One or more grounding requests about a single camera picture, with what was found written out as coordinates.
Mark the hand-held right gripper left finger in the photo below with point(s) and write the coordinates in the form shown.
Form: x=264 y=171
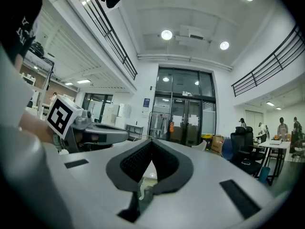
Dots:
x=128 y=166

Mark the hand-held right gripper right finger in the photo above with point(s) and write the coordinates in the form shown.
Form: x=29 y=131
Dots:
x=171 y=168

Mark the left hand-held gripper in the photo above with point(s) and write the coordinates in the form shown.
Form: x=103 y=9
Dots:
x=59 y=118

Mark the person's left forearm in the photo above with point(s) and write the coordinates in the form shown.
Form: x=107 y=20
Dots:
x=33 y=128

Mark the tall white foam box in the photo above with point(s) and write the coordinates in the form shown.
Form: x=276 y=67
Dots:
x=125 y=110

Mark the brown cardboard box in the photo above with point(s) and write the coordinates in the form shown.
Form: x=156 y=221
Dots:
x=216 y=145

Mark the black shelf table white top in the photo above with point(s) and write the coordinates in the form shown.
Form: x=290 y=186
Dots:
x=134 y=130

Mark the beige locker cabinet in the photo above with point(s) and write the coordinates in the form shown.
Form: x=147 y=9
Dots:
x=110 y=113

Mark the orange bag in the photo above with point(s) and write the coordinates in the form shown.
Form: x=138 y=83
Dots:
x=171 y=129

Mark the black clothes rack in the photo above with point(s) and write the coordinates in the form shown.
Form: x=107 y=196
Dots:
x=157 y=125

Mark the white paper sheet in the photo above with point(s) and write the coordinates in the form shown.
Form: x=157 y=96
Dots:
x=176 y=120
x=193 y=120

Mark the blue chair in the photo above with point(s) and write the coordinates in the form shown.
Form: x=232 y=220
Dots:
x=230 y=149

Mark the black office chair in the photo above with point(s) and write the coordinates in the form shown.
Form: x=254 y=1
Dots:
x=245 y=149

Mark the black framed glass door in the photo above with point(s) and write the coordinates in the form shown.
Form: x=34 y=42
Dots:
x=183 y=89

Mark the teal bucket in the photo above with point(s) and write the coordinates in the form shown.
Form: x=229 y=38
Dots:
x=264 y=174

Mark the black balcony railing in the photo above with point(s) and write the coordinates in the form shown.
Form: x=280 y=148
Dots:
x=269 y=63
x=112 y=34

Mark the white work table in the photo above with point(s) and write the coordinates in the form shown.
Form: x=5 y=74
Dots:
x=276 y=144

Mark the ceiling air conditioner unit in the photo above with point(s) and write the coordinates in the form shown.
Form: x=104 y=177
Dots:
x=193 y=36

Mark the person's black t-shirt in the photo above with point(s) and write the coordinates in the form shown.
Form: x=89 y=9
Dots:
x=16 y=20

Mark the blue wall poster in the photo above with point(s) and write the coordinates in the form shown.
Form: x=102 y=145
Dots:
x=146 y=106

